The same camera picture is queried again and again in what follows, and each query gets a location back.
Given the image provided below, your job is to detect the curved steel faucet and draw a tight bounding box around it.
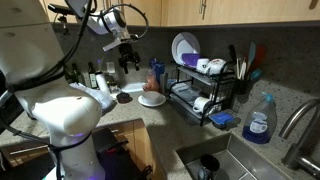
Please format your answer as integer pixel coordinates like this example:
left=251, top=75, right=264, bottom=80
left=278, top=98, right=320, bottom=179

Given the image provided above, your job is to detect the large white plate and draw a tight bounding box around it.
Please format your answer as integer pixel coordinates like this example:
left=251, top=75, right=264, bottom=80
left=171, top=32, right=201, bottom=65

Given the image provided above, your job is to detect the wall power outlet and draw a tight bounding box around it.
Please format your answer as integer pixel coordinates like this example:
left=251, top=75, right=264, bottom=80
left=106, top=62, right=115, bottom=74

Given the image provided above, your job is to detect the clear plastic container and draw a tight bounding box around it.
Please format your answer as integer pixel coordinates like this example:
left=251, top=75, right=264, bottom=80
left=172, top=83, right=201, bottom=102

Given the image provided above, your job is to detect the white mug upper rack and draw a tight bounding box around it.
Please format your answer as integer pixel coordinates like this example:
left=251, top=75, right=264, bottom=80
left=196, top=58, right=209, bottom=74

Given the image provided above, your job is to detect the dark glass bottle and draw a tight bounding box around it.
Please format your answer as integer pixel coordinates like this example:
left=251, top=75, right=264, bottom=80
left=88, top=62, right=98, bottom=89

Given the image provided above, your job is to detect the purple bowl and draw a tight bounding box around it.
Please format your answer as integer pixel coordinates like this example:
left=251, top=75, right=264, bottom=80
left=182, top=53, right=200, bottom=68

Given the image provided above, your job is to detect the blue water bottle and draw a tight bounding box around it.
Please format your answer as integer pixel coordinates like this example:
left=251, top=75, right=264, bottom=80
left=149, top=58, right=165, bottom=83

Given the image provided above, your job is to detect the stainless steel sink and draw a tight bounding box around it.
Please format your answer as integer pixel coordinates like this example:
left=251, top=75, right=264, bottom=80
left=177, top=134, right=286, bottom=180

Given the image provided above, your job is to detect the white mug rack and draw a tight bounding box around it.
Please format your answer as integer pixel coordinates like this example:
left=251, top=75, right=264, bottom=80
left=196, top=58, right=209, bottom=74
left=193, top=96, right=211, bottom=113

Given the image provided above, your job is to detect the black utensil holder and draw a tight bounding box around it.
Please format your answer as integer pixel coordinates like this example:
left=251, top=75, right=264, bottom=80
left=235, top=80, right=251, bottom=95

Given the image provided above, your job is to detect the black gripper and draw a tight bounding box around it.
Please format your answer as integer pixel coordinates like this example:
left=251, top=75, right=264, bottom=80
left=119, top=43, right=140, bottom=73

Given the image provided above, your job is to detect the black wire dish rack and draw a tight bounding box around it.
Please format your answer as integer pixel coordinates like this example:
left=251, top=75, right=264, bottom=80
left=168, top=66, right=235, bottom=126

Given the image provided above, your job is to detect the steel travel tumbler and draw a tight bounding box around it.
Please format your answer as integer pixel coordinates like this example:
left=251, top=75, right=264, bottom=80
left=160, top=73, right=168, bottom=94

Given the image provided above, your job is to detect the blue sponge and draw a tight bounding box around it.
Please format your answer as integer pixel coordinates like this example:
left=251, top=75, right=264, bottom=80
left=209, top=112, right=235, bottom=128

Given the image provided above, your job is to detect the black mug in sink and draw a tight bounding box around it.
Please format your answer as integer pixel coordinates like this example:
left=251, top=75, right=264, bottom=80
left=198, top=154, right=220, bottom=180

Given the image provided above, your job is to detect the blue dish soap bottle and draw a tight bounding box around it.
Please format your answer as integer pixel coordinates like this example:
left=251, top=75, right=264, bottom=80
left=242, top=93, right=277, bottom=144

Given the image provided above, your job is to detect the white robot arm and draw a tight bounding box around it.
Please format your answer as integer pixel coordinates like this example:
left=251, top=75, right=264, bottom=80
left=0, top=0, right=106, bottom=180

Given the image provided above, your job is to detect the small black bowl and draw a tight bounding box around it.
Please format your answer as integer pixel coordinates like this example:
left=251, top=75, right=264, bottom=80
left=116, top=92, right=132, bottom=104

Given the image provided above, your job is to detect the white mug lower rack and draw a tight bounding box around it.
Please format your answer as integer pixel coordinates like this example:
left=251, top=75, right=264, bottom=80
left=193, top=96, right=211, bottom=113

